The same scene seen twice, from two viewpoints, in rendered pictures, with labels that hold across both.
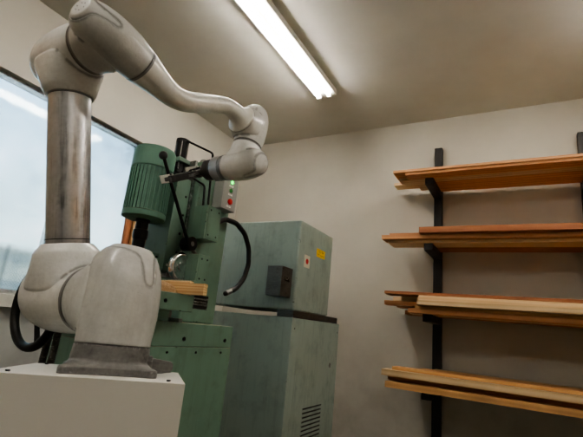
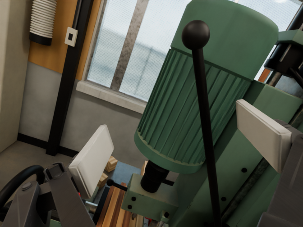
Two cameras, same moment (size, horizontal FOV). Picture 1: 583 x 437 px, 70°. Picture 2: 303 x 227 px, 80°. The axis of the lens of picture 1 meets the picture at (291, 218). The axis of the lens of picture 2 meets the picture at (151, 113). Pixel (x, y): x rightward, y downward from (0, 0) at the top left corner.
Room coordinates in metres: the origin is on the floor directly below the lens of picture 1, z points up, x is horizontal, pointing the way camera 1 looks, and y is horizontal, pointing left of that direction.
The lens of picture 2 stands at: (1.40, 0.35, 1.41)
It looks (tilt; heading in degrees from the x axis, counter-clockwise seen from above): 20 degrees down; 52
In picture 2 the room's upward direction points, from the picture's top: 23 degrees clockwise
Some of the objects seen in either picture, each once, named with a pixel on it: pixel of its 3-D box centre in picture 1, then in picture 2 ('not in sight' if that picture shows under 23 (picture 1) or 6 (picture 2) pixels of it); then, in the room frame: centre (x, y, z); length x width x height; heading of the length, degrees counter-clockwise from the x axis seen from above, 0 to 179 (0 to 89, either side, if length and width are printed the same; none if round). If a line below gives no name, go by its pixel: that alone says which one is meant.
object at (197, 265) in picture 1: (195, 269); not in sight; (1.77, 0.38, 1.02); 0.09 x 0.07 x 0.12; 57
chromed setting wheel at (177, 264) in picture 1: (180, 266); not in sight; (1.74, 0.44, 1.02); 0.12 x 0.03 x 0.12; 147
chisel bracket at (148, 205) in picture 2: not in sight; (149, 200); (1.72, 0.60, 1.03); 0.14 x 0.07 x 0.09; 147
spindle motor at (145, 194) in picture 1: (149, 185); (195, 92); (1.70, 0.62, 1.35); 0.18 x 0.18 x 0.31
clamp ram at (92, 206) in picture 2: not in sight; (88, 206); (1.58, 0.67, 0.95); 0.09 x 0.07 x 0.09; 57
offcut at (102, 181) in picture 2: not in sight; (99, 180); (1.65, 0.79, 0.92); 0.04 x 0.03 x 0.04; 33
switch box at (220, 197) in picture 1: (225, 194); not in sight; (1.89, 0.32, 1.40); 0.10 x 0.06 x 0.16; 147
